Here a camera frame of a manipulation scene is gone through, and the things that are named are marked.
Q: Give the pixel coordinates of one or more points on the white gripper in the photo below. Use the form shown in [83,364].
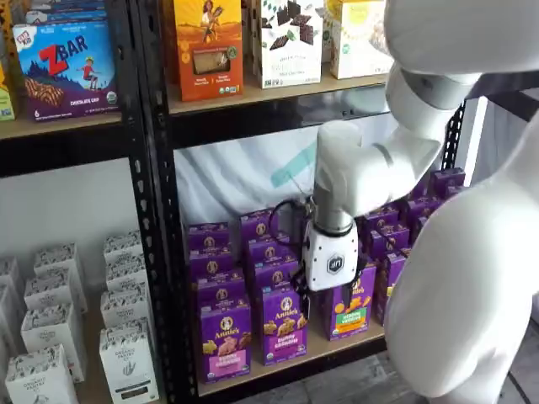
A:
[332,261]

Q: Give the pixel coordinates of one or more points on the purple box pink patch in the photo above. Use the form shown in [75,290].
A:
[225,341]

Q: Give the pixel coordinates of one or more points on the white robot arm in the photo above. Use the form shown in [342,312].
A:
[463,273]

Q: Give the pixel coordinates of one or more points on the purple box green patch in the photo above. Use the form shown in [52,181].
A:
[358,324]

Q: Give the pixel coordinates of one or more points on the white chocolate thins box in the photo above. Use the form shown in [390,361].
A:
[290,46]

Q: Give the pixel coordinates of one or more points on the yellow white snack box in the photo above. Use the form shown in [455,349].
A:
[358,42]

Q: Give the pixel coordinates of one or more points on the orange cracker box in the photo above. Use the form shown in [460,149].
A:
[208,50]

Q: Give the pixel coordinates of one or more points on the blue Zbar snack box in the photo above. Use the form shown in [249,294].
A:
[67,71]

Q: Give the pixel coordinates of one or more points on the yellow green snack box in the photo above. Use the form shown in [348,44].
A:
[5,99]

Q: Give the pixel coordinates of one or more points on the white backdrop cloth teal print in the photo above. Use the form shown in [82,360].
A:
[231,177]

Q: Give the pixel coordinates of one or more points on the black metal shelving rack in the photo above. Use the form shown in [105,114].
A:
[63,147]
[252,126]

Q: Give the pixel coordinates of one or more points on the black metal frame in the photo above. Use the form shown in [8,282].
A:
[531,97]

